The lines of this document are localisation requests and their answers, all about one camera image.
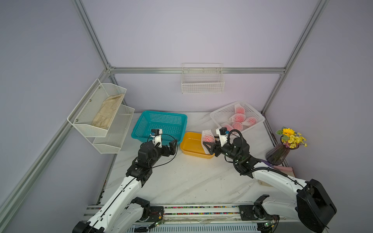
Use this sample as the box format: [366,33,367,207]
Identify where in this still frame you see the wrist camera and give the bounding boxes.
[150,129,163,148]
[216,127,229,147]

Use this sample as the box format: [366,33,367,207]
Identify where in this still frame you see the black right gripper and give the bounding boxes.
[204,135,241,163]

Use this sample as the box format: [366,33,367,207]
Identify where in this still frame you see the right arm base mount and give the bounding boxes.
[239,194,279,228]

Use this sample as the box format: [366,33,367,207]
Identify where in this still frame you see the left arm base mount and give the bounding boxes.
[131,197,165,222]

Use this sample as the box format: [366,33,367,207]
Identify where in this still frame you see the white two-tier wire shelf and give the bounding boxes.
[67,79,135,154]

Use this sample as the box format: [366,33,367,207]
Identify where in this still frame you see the teal plastic perforated basket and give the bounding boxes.
[131,111,187,145]

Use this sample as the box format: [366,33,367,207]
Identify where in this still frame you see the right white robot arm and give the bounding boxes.
[203,137,337,233]

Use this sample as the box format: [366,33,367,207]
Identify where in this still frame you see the netted apple left back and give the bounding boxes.
[232,122,243,132]

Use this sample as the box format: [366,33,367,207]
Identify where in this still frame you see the dark glass vase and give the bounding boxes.
[265,144,291,166]

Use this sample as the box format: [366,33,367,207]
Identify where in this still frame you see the yellow plastic tub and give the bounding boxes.
[181,132,214,159]

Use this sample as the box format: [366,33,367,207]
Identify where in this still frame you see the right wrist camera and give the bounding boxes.
[216,127,229,147]

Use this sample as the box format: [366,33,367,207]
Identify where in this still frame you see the netted apple centre back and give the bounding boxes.
[229,114,246,123]

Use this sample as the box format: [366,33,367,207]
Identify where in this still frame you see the yellow flower bouquet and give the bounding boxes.
[276,127,308,149]

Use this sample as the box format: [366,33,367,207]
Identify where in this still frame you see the white wire wall basket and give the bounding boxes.
[181,63,225,94]

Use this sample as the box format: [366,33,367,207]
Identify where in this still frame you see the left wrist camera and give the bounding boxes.
[150,129,163,148]

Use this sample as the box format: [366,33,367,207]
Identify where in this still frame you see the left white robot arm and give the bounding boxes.
[72,136,177,233]

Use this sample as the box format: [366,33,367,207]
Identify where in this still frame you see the beige cloth in shelf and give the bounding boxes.
[91,94,125,130]

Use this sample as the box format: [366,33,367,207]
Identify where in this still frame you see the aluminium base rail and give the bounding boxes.
[82,204,310,233]

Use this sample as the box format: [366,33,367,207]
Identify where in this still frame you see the white plastic perforated basket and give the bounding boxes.
[210,101,265,134]

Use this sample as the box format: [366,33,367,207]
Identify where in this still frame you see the netted red apple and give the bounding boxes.
[201,130,215,154]
[222,123,234,132]

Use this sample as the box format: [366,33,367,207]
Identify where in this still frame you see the netted apple top back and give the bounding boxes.
[234,104,245,115]

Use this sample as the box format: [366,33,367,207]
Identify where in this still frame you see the aluminium frame structure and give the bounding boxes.
[1,1,329,231]

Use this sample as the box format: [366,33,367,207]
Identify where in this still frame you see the purple and pink cloth items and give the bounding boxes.
[260,159,294,177]

